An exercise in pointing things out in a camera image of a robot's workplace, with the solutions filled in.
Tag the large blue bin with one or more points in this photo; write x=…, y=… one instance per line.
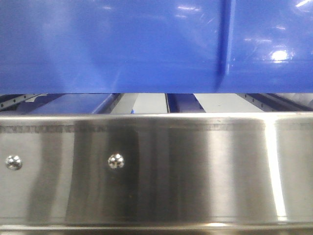
x=156, y=46

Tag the left rail screw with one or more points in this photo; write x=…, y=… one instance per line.
x=13, y=162

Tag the stainless steel rack front rail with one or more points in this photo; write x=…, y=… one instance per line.
x=184, y=174

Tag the rail screw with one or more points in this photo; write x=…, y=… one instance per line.
x=116, y=161
x=13, y=162

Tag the right rail screw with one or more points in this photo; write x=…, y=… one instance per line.
x=116, y=161

